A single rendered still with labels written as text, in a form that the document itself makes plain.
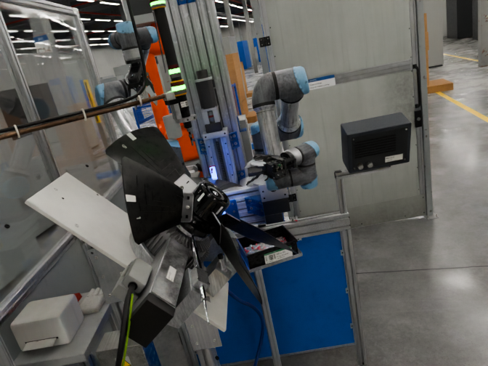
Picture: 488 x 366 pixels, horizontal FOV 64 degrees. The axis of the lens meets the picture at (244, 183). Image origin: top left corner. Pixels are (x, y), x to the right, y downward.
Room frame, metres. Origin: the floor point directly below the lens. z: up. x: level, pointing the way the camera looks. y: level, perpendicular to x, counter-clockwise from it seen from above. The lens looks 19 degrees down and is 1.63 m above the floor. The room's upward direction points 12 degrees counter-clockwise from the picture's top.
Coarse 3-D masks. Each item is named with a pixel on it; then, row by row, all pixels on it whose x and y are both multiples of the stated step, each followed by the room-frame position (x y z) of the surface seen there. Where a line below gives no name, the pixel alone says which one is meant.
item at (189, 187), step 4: (184, 176) 1.23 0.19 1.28; (188, 176) 1.24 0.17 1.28; (176, 180) 1.22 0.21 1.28; (180, 180) 1.22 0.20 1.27; (184, 180) 1.23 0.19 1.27; (188, 180) 1.23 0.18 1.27; (176, 184) 1.21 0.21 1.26; (180, 184) 1.21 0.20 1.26; (184, 184) 1.22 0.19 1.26; (188, 184) 1.22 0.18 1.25; (192, 184) 1.22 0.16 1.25; (196, 184) 1.22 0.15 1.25; (184, 188) 1.21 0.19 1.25; (188, 188) 1.21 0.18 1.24; (192, 188) 1.21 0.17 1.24
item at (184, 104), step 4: (180, 96) 1.25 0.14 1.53; (184, 96) 1.26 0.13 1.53; (180, 100) 1.25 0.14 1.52; (184, 100) 1.26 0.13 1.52; (180, 104) 1.25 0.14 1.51; (184, 104) 1.26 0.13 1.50; (180, 108) 1.26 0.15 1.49; (184, 108) 1.25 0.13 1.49; (188, 108) 1.26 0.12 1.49; (184, 112) 1.26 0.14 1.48; (188, 112) 1.26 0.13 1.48; (184, 116) 1.26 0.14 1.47; (188, 116) 1.26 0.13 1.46; (184, 124) 1.26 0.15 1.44; (188, 124) 1.26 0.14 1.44; (188, 128) 1.26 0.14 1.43
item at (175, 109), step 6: (168, 96) 1.23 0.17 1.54; (174, 96) 1.24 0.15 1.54; (168, 102) 1.23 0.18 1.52; (174, 102) 1.24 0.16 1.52; (174, 108) 1.24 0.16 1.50; (174, 114) 1.25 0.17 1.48; (180, 114) 1.25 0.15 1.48; (192, 114) 1.29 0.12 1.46; (180, 120) 1.24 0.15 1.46; (186, 120) 1.24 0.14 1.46; (192, 120) 1.25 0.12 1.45
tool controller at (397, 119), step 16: (352, 128) 1.57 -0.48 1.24; (368, 128) 1.54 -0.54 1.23; (384, 128) 1.52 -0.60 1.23; (400, 128) 1.51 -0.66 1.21; (352, 144) 1.53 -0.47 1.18; (368, 144) 1.53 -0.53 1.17; (384, 144) 1.53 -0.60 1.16; (400, 144) 1.53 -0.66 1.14; (352, 160) 1.55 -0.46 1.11; (368, 160) 1.55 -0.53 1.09; (384, 160) 1.55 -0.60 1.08; (400, 160) 1.55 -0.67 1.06
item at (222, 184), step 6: (192, 180) 1.48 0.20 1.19; (198, 180) 1.48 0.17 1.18; (204, 180) 1.48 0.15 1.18; (210, 180) 1.48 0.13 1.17; (216, 180) 1.49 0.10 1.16; (222, 180) 1.51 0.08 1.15; (222, 186) 1.38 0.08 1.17; (228, 186) 1.38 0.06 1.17; (234, 186) 1.41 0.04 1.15; (240, 186) 1.46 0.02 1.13
